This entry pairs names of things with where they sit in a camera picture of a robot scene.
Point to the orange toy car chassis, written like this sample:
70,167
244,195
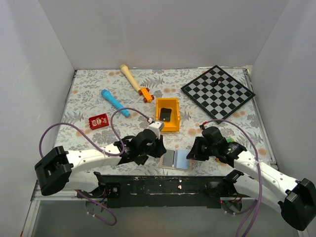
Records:
147,97

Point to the blue toy microphone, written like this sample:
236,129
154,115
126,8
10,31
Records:
110,98

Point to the floral patterned table mat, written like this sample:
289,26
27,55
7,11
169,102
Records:
85,101

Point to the yellow plastic bin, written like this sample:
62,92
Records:
172,103

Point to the colourful toy block cluster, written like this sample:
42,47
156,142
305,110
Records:
230,140

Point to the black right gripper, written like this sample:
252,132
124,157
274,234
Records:
194,153

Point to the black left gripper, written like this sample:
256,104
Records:
160,148

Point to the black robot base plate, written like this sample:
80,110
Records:
170,191

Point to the aluminium frame rail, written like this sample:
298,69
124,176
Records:
36,198

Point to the black silver chessboard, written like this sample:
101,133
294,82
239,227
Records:
218,101

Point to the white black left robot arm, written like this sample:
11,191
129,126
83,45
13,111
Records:
61,169

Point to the black credit card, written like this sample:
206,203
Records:
165,114

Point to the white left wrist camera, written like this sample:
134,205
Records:
156,127

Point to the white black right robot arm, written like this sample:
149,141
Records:
295,200

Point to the red printed toy block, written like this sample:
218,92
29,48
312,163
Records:
98,121

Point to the cream toy microphone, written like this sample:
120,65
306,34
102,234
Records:
125,70

